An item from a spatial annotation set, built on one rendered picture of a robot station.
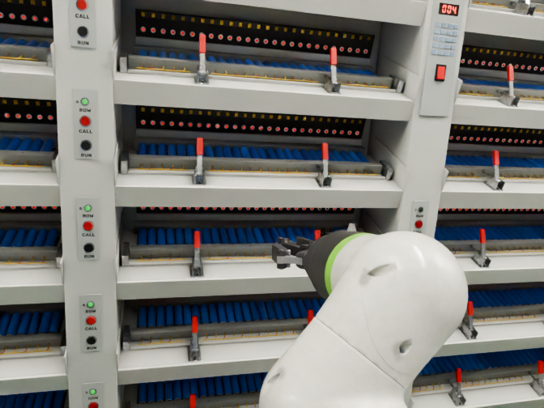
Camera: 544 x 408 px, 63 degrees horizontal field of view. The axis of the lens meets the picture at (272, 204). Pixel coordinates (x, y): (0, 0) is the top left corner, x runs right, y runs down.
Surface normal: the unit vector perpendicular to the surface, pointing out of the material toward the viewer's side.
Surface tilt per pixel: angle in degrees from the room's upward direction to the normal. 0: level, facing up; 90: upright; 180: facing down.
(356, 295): 54
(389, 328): 68
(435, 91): 90
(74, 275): 90
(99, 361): 90
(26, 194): 108
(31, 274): 18
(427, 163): 90
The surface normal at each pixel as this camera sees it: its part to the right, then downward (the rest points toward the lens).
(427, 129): 0.24, 0.22
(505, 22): 0.21, 0.51
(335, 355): -0.33, -0.48
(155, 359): 0.13, -0.86
